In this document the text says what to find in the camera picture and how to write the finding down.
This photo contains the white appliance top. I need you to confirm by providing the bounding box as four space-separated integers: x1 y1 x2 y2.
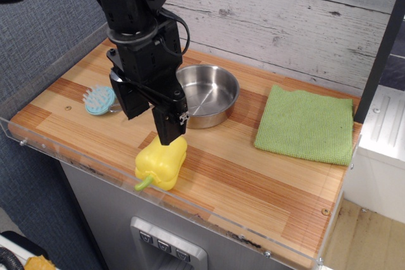
359 85 404 162

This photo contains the stainless steel pot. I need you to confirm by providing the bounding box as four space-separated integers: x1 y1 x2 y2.
177 64 240 129

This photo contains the green cloth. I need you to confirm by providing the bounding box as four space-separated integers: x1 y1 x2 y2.
254 85 354 166

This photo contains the clear acrylic guard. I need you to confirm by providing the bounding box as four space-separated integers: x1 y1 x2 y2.
1 119 322 269

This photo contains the black vertical post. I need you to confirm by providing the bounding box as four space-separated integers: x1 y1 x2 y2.
354 0 404 123

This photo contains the yellow plastic bell pepper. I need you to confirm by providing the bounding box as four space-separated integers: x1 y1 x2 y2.
134 136 188 191

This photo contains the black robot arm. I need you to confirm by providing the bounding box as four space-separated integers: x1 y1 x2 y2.
96 0 188 145

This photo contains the yellow black object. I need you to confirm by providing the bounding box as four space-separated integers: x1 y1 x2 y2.
24 255 56 270

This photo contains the grey dispenser panel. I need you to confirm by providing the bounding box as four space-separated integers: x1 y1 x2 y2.
130 216 208 269

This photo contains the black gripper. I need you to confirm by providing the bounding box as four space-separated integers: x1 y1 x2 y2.
108 20 187 146

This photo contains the light blue brush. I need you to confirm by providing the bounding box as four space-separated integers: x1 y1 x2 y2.
82 85 122 116

